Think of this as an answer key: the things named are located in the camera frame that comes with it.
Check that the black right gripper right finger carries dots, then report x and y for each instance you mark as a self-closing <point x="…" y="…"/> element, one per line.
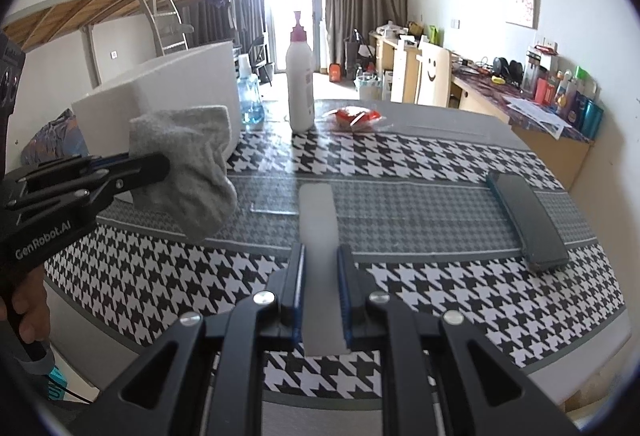
<point x="410" y="343"/>

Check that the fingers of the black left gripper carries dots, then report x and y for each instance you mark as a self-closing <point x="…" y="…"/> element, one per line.
<point x="125" y="172"/>

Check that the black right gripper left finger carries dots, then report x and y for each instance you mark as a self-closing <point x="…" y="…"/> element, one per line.
<point x="268" y="321"/>

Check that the white foam strip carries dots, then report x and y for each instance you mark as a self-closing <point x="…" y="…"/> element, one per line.
<point x="322" y="327"/>

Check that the grey sock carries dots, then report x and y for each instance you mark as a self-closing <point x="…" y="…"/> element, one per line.
<point x="197" y="193"/>

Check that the person's left hand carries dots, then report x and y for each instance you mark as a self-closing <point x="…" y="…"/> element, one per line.
<point x="30" y="303"/>

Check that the blue patterned quilt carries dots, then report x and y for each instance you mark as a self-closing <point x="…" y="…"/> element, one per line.
<point x="57" y="139"/>

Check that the white foam box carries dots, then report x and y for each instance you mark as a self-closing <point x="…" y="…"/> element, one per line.
<point x="195" y="77"/>

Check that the houndstooth table cloth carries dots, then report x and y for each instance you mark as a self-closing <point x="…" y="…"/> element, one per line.
<point x="411" y="202"/>

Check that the blue liquid clear bottle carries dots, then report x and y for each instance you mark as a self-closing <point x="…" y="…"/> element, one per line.
<point x="251" y="108"/>

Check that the dark green phone case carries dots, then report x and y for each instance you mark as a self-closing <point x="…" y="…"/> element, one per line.
<point x="542" y="246"/>

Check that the black folding chair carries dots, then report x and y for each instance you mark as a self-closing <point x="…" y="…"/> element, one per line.
<point x="260" y="59"/>

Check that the white lotion pump bottle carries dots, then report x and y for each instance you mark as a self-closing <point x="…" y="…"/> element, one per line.
<point x="299" y="70"/>

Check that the red white snack packet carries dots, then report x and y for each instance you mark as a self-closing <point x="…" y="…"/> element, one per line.
<point x="354" y="118"/>

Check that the smiley wooden chair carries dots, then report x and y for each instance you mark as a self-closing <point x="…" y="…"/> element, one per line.
<point x="435" y="78"/>

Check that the white bucket on floor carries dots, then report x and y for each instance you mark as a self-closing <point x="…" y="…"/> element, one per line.
<point x="369" y="87"/>

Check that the wooden desk with cloth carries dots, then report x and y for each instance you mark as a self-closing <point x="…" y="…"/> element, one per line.
<point x="564" y="156"/>

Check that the newspaper on desk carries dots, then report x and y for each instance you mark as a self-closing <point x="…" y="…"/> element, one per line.
<point x="548" y="121"/>

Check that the far wooden desk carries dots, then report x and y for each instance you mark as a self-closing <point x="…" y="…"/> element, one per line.
<point x="399" y="65"/>

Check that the wall picture canvas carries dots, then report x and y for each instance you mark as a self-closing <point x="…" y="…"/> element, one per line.
<point x="524" y="13"/>

